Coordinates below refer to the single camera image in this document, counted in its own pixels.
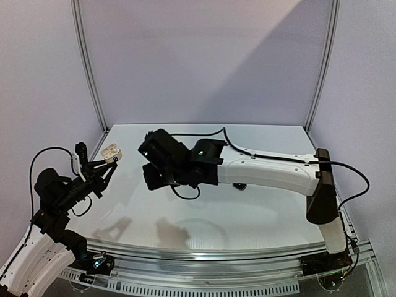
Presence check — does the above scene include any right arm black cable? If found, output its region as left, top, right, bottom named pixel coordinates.
left=170, top=127, right=371, bottom=273

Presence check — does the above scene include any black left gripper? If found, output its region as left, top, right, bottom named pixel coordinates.
left=55, top=158, right=116, bottom=212

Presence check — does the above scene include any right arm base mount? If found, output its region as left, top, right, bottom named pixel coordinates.
left=299, top=242, right=360, bottom=278

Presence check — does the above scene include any perforated metal cable tray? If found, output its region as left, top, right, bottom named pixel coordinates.
left=59, top=269, right=301, bottom=296

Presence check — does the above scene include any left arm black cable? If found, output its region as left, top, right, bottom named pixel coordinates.
left=0, top=147, right=93, bottom=279

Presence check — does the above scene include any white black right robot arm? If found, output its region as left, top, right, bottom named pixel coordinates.
left=138, top=129, right=347, bottom=270

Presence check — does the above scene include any white earbud charging case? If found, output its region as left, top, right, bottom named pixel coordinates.
left=100, top=143, right=123, bottom=164

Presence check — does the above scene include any aluminium frame post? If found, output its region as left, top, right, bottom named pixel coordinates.
left=304, top=0, right=340, bottom=133
left=71, top=0, right=109, bottom=133

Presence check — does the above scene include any small black charging case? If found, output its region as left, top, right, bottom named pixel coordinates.
left=233, top=183, right=247, bottom=191

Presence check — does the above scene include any front aluminium rail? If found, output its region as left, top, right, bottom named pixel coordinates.
left=88, top=239, right=378, bottom=286

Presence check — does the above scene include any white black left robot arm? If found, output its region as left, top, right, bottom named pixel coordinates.
left=1, top=161, right=117, bottom=296

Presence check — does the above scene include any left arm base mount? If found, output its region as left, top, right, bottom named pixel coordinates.
left=74, top=251, right=115, bottom=280

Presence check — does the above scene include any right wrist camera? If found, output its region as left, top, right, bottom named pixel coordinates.
left=145, top=129, right=160, bottom=141

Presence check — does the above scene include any left aluminium frame post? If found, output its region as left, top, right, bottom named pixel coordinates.
left=71, top=0, right=109, bottom=133

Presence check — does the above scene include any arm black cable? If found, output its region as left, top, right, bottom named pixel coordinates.
left=0, top=147, right=93, bottom=279
left=170, top=127, right=371, bottom=273

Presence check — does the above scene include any right aluminium frame post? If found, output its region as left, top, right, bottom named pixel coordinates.
left=304, top=0, right=340, bottom=133

